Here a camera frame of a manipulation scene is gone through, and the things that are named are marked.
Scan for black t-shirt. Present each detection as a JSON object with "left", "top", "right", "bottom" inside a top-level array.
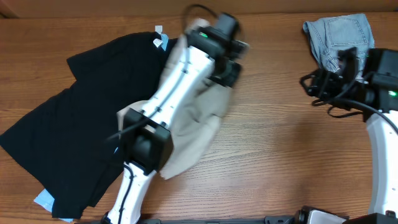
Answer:
[{"left": 1, "top": 32, "right": 175, "bottom": 219}]

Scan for beige shorts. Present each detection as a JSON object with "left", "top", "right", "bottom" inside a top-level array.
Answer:
[{"left": 116, "top": 17, "right": 233, "bottom": 180}]

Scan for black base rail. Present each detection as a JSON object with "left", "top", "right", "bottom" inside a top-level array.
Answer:
[{"left": 133, "top": 205, "right": 351, "bottom": 224}]

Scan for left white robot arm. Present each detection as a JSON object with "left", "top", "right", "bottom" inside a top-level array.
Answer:
[{"left": 102, "top": 26, "right": 248, "bottom": 223}]

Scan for folded light blue jeans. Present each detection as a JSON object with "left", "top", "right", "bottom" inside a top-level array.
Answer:
[{"left": 303, "top": 14, "right": 375, "bottom": 81}]

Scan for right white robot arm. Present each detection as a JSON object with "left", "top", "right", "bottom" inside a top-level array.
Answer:
[{"left": 293, "top": 47, "right": 397, "bottom": 224}]

